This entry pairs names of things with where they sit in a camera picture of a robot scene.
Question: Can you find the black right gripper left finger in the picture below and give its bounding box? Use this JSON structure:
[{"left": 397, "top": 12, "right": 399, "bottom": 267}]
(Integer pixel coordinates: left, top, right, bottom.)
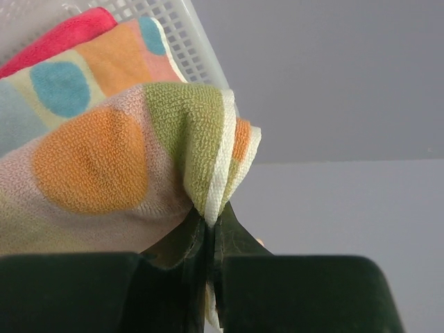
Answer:
[{"left": 1, "top": 210, "right": 207, "bottom": 332}]

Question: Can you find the orange dotted patterned towel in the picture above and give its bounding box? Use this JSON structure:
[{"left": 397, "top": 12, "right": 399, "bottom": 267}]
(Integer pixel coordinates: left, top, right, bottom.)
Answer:
[{"left": 0, "top": 81, "right": 262, "bottom": 330}]

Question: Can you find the pink towel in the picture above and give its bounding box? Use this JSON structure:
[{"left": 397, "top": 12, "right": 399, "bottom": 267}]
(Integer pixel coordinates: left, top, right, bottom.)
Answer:
[{"left": 1, "top": 7, "right": 117, "bottom": 78}]

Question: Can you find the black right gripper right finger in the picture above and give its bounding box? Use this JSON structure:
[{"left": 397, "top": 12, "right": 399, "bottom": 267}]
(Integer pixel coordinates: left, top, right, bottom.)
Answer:
[{"left": 213, "top": 205, "right": 404, "bottom": 332}]

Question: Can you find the light blue patterned towel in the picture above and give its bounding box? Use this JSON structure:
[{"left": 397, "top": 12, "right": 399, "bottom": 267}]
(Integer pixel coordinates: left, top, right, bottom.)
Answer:
[{"left": 1, "top": 17, "right": 186, "bottom": 155}]

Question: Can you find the white right plastic basket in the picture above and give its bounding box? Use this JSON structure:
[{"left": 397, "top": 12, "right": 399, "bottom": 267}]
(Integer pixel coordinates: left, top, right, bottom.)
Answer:
[{"left": 1, "top": 0, "right": 229, "bottom": 89}]

